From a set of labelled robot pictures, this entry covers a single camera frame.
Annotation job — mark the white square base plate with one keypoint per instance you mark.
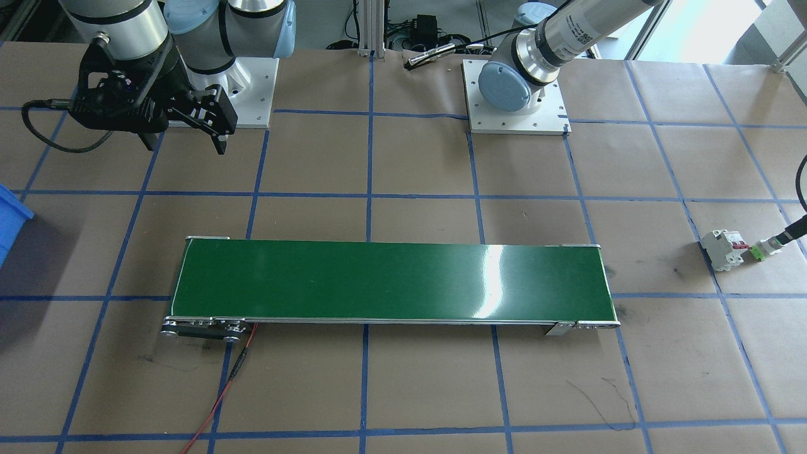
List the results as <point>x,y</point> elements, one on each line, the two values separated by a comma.
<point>255,94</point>
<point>504,123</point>

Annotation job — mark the green push button switch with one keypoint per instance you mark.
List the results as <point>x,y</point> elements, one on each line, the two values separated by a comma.
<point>764,250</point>

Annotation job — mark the aluminium profile bar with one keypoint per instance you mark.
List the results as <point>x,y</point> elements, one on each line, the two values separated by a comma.
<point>791,55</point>

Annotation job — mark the white circuit breaker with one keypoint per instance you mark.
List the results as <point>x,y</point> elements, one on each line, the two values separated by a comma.
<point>722,249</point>

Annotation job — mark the black power adapter brick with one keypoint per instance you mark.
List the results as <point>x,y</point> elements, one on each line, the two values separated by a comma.
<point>427,28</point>

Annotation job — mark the blue plastic storage bin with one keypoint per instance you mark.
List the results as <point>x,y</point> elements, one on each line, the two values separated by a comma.
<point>12,221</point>

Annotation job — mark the green conveyor belt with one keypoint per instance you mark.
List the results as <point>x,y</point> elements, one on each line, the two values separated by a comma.
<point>378,284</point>

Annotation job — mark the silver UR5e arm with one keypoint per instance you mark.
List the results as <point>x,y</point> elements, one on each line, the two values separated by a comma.
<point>120,19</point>
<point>567,31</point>

